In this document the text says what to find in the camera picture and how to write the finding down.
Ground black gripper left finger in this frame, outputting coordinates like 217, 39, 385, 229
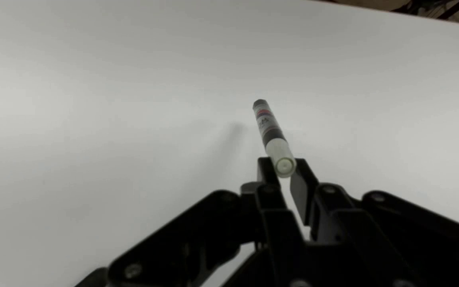
74, 156, 318, 287

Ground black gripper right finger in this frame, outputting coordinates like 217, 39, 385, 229
289, 156, 459, 287

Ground grey and black marker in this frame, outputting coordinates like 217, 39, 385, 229
251, 97, 298, 178

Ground black chair base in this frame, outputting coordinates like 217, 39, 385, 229
391, 0, 459, 25

